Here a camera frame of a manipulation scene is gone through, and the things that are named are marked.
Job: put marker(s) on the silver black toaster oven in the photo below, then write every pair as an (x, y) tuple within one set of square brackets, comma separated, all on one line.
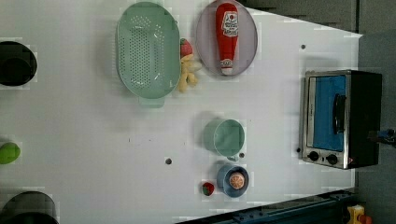
[(341, 109)]

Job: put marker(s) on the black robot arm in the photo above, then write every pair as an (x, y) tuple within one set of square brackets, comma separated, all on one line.
[(387, 137)]

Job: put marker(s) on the green cup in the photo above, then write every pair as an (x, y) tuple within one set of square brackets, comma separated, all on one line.
[(225, 137)]

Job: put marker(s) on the yellow plush banana toy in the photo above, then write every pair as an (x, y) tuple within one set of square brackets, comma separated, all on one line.
[(189, 66)]

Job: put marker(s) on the red plush strawberry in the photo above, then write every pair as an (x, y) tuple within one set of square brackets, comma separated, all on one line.
[(185, 48)]

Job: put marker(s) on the blue cup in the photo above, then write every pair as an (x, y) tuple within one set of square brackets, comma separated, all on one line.
[(223, 176)]

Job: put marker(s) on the grey round plate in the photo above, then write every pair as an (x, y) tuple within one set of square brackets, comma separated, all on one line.
[(206, 40)]

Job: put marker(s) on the small red green strawberry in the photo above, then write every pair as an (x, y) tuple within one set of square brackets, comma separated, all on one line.
[(208, 188)]

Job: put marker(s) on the orange slice toy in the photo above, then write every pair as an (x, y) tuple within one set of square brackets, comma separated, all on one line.
[(237, 180)]

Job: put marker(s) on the green perforated colander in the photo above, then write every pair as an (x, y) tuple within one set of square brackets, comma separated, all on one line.
[(147, 46)]

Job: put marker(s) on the red plush ketchup bottle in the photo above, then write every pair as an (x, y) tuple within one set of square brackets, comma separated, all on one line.
[(227, 35)]

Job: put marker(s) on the yellow orange object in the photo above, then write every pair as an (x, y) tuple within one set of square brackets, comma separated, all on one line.
[(358, 216)]

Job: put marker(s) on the black round base upper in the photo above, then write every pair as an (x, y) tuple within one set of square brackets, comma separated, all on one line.
[(18, 64)]

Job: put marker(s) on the black round base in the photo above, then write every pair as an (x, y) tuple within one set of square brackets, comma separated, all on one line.
[(29, 207), (18, 64)]

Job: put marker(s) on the green round toy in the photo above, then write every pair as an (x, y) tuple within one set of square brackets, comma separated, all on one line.
[(9, 152)]

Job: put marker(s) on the black round base lower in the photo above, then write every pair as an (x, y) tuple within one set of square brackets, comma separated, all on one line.
[(29, 207)]

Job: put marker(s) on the blue metal frame rail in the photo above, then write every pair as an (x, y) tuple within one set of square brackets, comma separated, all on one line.
[(326, 208)]

